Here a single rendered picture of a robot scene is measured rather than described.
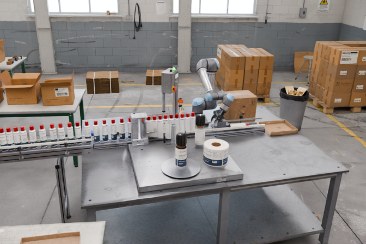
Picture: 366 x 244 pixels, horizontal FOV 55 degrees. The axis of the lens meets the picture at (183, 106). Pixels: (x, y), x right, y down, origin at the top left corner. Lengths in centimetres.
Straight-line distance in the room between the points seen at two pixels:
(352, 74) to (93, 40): 553
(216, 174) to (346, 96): 439
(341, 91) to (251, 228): 392
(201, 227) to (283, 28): 664
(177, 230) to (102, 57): 606
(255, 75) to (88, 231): 495
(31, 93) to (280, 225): 312
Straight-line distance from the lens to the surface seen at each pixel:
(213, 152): 275
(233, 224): 332
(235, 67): 652
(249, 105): 368
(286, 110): 560
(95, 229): 238
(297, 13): 918
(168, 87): 312
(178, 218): 335
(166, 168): 275
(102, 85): 714
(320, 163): 319
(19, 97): 460
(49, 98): 445
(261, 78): 673
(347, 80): 665
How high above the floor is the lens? 231
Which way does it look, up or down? 21 degrees down
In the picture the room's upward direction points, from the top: 1 degrees clockwise
